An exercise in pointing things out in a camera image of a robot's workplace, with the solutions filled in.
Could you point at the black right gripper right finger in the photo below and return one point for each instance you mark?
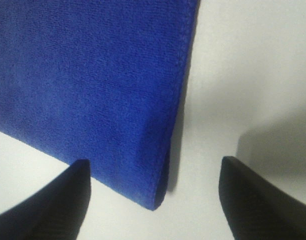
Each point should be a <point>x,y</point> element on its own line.
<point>254,208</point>

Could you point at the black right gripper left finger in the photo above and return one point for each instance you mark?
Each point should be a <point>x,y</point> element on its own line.
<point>55,212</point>

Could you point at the blue microfibre towel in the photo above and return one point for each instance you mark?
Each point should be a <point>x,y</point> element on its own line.
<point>98,80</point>

